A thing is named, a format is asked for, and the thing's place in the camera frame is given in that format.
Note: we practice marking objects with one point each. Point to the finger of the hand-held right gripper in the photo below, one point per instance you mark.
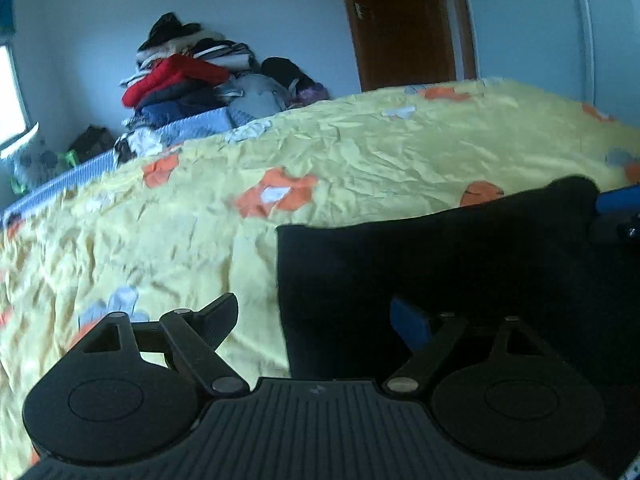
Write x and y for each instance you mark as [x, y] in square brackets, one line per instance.
[617, 200]

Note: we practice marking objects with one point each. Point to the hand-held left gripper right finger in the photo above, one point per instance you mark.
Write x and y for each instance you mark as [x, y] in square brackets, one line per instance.
[411, 322]

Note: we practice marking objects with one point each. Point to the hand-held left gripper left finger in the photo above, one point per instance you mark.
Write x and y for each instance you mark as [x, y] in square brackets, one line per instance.
[219, 316]

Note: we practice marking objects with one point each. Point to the black pants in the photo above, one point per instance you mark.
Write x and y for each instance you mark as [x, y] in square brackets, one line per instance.
[450, 270]

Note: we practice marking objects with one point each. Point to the yellow floral bedspread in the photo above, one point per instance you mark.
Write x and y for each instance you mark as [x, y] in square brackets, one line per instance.
[200, 220]

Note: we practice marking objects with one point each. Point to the white wardrobe with flower stickers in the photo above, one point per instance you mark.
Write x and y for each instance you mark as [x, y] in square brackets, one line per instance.
[530, 25]

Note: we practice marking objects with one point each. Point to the blue striped mattress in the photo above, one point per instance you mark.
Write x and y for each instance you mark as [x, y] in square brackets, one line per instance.
[90, 165]

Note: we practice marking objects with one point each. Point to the dark bag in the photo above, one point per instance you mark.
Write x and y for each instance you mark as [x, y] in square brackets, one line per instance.
[92, 141]

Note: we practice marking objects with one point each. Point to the green plastic chair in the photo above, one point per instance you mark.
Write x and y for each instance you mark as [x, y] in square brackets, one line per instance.
[67, 160]

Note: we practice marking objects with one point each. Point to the pile of folded clothes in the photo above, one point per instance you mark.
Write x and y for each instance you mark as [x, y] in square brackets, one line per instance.
[200, 80]

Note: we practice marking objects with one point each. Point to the floral pillow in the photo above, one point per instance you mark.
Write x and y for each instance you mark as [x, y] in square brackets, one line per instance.
[32, 162]

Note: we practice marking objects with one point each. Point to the brown wooden door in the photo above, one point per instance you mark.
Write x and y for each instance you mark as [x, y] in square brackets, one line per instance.
[405, 25]

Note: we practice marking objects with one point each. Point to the window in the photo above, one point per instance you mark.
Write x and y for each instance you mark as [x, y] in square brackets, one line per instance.
[10, 95]

